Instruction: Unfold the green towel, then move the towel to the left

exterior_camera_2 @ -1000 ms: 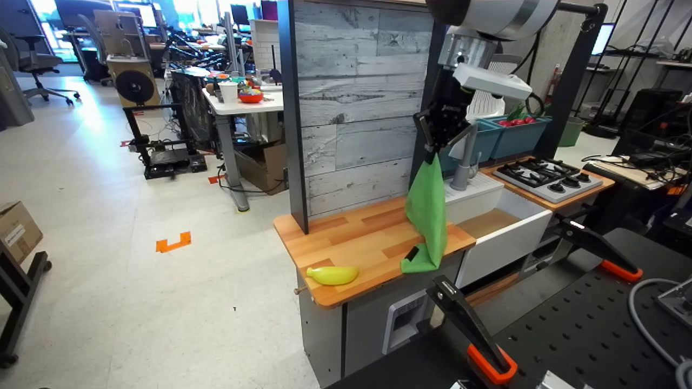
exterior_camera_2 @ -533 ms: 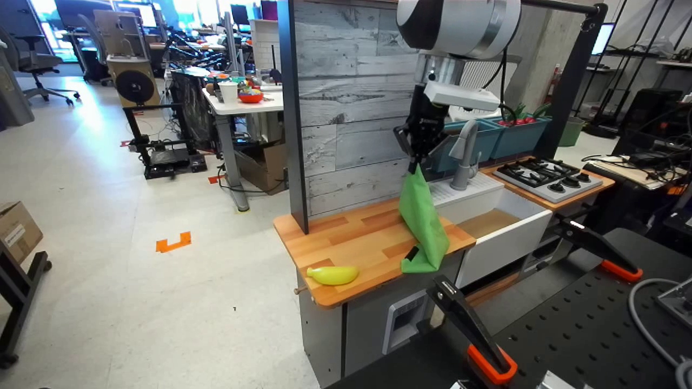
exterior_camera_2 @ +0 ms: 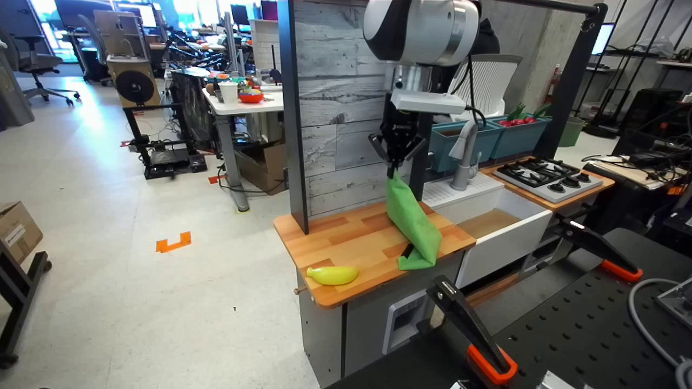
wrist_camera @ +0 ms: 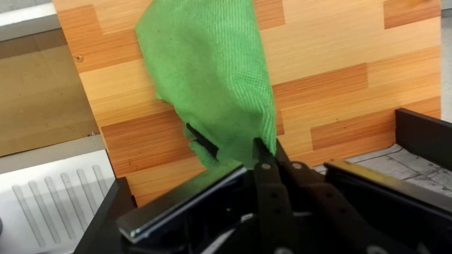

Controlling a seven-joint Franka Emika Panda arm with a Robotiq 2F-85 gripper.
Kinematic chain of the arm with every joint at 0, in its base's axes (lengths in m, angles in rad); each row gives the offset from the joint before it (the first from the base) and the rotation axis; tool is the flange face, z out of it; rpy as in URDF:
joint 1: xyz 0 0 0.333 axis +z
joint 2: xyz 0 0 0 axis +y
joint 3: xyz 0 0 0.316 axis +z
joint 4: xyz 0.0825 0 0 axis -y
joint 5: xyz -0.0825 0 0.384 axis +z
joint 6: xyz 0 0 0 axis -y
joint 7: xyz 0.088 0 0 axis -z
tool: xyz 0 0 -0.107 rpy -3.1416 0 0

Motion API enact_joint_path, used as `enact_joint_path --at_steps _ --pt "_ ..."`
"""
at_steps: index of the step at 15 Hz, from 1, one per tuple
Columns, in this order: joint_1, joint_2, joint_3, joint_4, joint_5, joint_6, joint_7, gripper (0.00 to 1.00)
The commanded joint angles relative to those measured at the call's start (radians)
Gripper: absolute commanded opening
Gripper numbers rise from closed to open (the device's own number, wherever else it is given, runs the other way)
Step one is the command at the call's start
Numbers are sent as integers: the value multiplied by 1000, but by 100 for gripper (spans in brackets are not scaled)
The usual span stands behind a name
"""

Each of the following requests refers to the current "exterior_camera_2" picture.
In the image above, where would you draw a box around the teal storage bin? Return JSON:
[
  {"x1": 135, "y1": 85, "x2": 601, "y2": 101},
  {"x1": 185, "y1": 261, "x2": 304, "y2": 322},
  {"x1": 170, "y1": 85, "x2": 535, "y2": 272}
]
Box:
[
  {"x1": 430, "y1": 116, "x2": 504, "y2": 178},
  {"x1": 489, "y1": 115, "x2": 555, "y2": 163}
]

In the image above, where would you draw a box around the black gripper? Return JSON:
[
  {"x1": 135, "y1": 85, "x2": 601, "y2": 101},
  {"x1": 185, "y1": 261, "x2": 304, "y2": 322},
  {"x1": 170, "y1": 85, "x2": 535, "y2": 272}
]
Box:
[{"x1": 367, "y1": 106, "x2": 428, "y2": 182}]

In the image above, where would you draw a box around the grey faucet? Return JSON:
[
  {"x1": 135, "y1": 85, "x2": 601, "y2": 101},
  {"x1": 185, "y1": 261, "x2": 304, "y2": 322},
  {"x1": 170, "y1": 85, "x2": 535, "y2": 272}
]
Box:
[{"x1": 449, "y1": 116, "x2": 482, "y2": 193}]

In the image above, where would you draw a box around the wooden kitchen counter cabinet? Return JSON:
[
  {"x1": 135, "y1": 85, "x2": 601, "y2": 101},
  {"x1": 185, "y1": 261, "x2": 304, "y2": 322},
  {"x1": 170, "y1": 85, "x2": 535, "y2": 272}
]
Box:
[{"x1": 272, "y1": 153, "x2": 618, "y2": 389}]

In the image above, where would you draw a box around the white chair back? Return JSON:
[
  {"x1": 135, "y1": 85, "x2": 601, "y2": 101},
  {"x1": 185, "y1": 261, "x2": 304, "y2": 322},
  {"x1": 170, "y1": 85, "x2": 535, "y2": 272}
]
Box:
[{"x1": 451, "y1": 54, "x2": 525, "y2": 123}]

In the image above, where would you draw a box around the dark office chair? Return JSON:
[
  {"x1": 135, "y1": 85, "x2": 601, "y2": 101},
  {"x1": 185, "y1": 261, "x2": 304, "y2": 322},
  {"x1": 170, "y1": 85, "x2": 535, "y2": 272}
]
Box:
[{"x1": 0, "y1": 0, "x2": 82, "y2": 106}]

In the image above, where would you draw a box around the black clamp with orange handle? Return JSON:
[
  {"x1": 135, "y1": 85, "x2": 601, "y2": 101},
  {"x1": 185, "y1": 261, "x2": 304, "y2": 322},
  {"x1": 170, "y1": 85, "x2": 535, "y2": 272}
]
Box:
[
  {"x1": 560, "y1": 216, "x2": 647, "y2": 285},
  {"x1": 427, "y1": 279, "x2": 522, "y2": 389}
]

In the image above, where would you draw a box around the grey cable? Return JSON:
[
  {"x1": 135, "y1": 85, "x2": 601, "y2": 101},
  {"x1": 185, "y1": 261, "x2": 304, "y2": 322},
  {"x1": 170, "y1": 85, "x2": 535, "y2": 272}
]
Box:
[{"x1": 625, "y1": 277, "x2": 692, "y2": 389}]

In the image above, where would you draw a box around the black metal stand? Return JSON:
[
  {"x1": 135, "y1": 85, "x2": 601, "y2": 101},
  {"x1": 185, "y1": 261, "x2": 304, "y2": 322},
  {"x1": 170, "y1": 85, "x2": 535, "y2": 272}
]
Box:
[{"x1": 0, "y1": 246, "x2": 54, "y2": 371}]

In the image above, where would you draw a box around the white desk with grey leg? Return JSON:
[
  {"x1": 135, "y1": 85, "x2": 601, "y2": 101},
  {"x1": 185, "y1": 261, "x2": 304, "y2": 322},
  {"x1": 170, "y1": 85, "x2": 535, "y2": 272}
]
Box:
[{"x1": 202, "y1": 83, "x2": 289, "y2": 214}]

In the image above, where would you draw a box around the black stand with spool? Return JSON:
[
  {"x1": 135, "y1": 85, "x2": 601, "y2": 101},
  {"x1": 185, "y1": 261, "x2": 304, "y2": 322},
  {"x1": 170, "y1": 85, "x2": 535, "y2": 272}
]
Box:
[{"x1": 94, "y1": 8, "x2": 210, "y2": 182}]

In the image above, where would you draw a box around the red bowl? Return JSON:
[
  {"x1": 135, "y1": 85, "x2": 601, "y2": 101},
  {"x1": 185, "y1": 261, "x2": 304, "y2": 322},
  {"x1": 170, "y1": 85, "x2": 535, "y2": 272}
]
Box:
[{"x1": 237, "y1": 86, "x2": 266, "y2": 106}]

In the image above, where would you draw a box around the yellow toy banana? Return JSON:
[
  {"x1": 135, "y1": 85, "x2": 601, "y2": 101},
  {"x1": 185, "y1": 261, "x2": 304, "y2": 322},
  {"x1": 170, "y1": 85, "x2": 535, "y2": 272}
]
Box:
[{"x1": 306, "y1": 265, "x2": 361, "y2": 289}]

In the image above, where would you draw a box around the cardboard box on stand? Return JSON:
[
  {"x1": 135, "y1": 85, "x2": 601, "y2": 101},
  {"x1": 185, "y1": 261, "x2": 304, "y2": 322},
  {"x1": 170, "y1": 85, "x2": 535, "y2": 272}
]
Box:
[{"x1": 0, "y1": 202, "x2": 45, "y2": 268}]

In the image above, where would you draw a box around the white sink basin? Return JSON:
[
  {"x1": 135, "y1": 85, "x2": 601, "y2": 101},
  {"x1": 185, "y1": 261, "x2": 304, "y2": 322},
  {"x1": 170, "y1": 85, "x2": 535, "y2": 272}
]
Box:
[{"x1": 419, "y1": 171, "x2": 555, "y2": 289}]

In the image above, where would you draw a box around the white cup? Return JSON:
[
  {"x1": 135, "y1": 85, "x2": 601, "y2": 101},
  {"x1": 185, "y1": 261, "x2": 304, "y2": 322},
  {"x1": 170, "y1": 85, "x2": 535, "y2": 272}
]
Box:
[{"x1": 216, "y1": 81, "x2": 240, "y2": 106}]

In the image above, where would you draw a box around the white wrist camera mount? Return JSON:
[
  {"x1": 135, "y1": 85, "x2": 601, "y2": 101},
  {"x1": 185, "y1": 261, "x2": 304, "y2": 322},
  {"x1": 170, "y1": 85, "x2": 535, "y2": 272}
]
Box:
[{"x1": 388, "y1": 62, "x2": 469, "y2": 116}]

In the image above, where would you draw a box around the grey toy stove top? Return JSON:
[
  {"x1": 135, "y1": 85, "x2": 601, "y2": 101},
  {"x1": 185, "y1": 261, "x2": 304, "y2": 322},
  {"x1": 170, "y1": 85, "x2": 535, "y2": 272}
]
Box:
[{"x1": 496, "y1": 155, "x2": 603, "y2": 203}]

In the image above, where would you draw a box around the grey wood plank back panel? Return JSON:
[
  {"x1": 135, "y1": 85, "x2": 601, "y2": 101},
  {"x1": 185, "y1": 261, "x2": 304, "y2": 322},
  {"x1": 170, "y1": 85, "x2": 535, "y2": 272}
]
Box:
[{"x1": 292, "y1": 0, "x2": 434, "y2": 219}]

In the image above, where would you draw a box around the cardboard box under desk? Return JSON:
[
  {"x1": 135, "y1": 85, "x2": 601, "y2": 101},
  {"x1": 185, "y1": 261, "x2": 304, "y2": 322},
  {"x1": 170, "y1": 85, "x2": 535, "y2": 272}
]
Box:
[{"x1": 233, "y1": 139, "x2": 291, "y2": 195}]

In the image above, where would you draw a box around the person in black hoodie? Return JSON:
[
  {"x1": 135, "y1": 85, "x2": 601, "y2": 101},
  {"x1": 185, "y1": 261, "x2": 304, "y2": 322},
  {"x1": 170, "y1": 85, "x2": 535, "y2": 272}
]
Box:
[{"x1": 473, "y1": 16, "x2": 503, "y2": 59}]

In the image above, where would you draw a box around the cluttered wooden desk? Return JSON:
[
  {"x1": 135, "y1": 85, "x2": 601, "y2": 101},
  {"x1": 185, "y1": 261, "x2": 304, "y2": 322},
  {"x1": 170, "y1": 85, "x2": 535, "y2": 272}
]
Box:
[{"x1": 580, "y1": 147, "x2": 692, "y2": 195}]

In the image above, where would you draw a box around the black metal kitchen frame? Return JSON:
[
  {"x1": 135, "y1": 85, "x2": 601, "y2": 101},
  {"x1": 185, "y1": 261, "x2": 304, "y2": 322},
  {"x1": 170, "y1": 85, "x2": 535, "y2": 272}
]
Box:
[{"x1": 277, "y1": 0, "x2": 610, "y2": 236}]

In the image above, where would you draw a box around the metal camera bracket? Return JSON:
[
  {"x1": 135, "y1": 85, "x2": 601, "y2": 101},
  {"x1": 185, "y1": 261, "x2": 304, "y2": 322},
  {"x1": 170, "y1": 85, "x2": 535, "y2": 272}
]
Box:
[{"x1": 655, "y1": 277, "x2": 692, "y2": 332}]

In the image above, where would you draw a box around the green towel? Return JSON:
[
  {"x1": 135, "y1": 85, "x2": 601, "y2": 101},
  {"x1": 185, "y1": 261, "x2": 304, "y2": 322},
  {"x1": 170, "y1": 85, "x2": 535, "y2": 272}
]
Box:
[{"x1": 384, "y1": 176, "x2": 444, "y2": 274}]

